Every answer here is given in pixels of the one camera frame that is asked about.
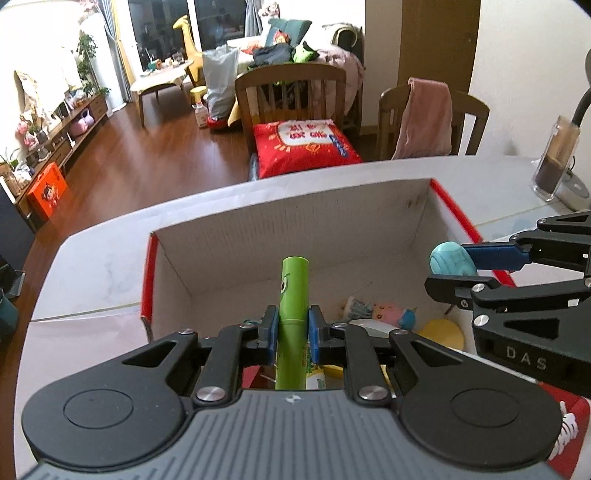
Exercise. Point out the glass tumbler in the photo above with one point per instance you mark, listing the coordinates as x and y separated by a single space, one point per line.
551 175

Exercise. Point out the white red printed tablecloth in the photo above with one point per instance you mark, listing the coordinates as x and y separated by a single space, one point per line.
83 341

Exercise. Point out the pink blanket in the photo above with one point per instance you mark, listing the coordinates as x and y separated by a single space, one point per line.
341 69

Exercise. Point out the wooden slatted chair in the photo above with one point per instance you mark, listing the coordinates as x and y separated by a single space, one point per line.
291 74

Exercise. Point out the white standing air conditioner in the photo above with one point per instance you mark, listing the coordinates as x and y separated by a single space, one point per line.
104 64

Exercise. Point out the wooden TV cabinet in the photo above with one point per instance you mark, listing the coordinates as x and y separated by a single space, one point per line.
69 138

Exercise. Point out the small pink doll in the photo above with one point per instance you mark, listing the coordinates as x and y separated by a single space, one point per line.
383 311

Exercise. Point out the small bottle green cap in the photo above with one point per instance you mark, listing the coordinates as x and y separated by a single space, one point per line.
323 377

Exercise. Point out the green garment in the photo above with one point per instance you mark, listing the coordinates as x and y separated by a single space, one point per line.
304 53

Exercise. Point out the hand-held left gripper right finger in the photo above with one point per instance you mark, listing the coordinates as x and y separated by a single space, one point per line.
315 337

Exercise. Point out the green plastic tube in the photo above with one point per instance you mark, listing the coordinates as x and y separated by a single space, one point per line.
293 295

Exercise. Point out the brown wooden door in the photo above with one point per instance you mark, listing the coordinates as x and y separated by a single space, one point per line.
415 46

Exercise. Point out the white plastic bag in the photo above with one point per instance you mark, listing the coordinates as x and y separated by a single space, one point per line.
220 83

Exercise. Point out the red printed cushion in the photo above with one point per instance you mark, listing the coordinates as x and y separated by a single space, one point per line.
304 147

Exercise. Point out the teal pillow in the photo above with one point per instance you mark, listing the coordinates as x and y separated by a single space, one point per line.
288 30

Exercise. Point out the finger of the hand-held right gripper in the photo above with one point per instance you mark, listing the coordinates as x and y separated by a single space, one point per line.
498 254
531 290

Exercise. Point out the black tall appliance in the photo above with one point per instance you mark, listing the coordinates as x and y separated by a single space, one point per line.
14 226

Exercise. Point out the pink toy bag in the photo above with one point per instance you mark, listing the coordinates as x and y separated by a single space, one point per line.
82 123

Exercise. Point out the white printed cloth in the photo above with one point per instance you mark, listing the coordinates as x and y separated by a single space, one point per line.
41 87

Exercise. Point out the orange cardboard box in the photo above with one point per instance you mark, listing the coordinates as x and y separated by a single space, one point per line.
46 191

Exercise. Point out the grey curtain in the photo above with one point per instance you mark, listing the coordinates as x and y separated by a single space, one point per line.
253 5
117 55

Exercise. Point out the yellow oval case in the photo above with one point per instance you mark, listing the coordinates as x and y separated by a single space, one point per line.
443 337

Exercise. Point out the light sofa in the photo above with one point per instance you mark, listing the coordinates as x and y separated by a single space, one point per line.
332 41

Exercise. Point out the grey desk lamp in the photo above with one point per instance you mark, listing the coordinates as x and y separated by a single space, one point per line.
582 108

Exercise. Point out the light wooden coffee table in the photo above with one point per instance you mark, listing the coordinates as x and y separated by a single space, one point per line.
159 81

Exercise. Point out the green potted plant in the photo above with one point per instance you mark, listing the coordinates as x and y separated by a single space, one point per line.
87 50

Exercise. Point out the clear plastic bottle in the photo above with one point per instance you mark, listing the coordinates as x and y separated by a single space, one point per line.
201 115

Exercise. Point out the dark garment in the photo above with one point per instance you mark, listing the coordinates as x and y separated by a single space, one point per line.
272 54

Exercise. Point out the glass sliding door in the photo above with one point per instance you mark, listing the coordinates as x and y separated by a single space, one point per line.
157 32

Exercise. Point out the yellow giraffe toy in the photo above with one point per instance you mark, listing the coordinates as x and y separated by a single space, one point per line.
189 50

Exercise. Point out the pink towel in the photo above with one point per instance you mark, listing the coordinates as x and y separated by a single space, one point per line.
422 120

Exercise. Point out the small yellow stool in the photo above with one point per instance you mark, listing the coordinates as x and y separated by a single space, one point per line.
198 93

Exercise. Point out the red cardboard box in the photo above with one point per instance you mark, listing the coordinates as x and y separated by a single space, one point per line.
300 221

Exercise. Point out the teal round toy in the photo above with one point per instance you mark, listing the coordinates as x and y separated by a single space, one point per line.
450 259

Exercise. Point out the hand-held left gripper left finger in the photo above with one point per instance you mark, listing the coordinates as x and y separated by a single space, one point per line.
272 337

